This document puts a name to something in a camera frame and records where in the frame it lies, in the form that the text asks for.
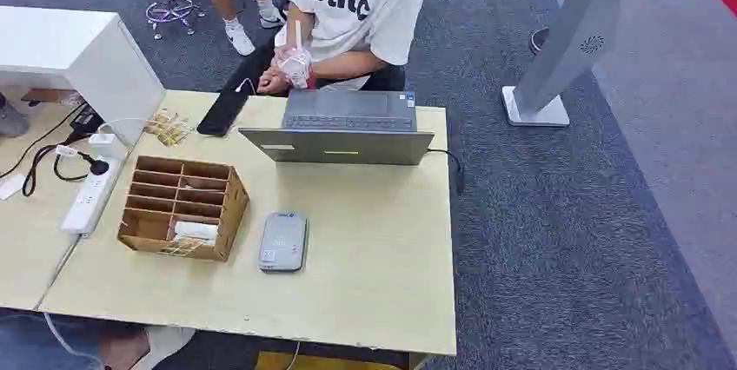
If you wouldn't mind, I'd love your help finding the grey laptop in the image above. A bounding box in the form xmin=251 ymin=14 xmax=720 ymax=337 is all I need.
xmin=238 ymin=89 xmax=435 ymax=167

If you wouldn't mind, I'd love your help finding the grey card pack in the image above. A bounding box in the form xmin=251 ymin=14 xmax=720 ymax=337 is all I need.
xmin=257 ymin=211 xmax=309 ymax=274

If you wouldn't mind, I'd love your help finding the clear drink cup with straw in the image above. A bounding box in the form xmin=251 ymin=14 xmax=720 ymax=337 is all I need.
xmin=274 ymin=20 xmax=315 ymax=90

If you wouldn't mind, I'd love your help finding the wooden card box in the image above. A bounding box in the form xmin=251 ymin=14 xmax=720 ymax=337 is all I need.
xmin=116 ymin=154 xmax=251 ymax=263

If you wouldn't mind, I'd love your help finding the seated person in white shirt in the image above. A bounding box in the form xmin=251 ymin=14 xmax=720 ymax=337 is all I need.
xmin=256 ymin=0 xmax=433 ymax=96

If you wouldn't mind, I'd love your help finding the black phone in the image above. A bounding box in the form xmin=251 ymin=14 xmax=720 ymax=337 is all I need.
xmin=196 ymin=86 xmax=255 ymax=138

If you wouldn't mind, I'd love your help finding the white card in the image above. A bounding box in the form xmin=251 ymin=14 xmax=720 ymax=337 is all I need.
xmin=171 ymin=220 xmax=221 ymax=242

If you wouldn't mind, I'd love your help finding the yellow printed card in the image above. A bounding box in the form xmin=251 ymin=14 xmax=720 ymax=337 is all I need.
xmin=160 ymin=238 xmax=203 ymax=257

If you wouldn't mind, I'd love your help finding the grey floor stand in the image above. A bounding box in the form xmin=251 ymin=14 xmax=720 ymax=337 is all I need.
xmin=500 ymin=0 xmax=658 ymax=129

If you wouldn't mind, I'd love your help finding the white charger block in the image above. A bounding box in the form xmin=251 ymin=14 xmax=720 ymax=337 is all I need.
xmin=87 ymin=131 xmax=120 ymax=159

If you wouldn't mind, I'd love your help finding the white cabinet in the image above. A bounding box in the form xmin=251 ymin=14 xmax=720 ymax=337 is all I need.
xmin=0 ymin=5 xmax=167 ymax=148

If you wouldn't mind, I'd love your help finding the white power strip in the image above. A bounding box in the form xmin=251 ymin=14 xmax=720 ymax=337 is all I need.
xmin=59 ymin=155 xmax=125 ymax=237

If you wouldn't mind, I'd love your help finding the black power adapter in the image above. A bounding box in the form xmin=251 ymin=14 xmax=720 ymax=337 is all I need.
xmin=68 ymin=102 xmax=105 ymax=136

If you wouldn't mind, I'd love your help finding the white paper tag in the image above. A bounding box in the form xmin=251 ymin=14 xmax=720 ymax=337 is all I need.
xmin=0 ymin=174 xmax=28 ymax=202

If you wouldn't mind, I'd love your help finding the person in blue jeans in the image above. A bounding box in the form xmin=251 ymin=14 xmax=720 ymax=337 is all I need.
xmin=0 ymin=308 xmax=197 ymax=370

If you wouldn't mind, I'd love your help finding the black laptop cable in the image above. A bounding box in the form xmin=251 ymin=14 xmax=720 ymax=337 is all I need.
xmin=426 ymin=148 xmax=467 ymax=196

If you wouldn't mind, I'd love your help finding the black plug with cable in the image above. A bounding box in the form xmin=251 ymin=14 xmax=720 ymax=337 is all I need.
xmin=22 ymin=143 xmax=111 ymax=198

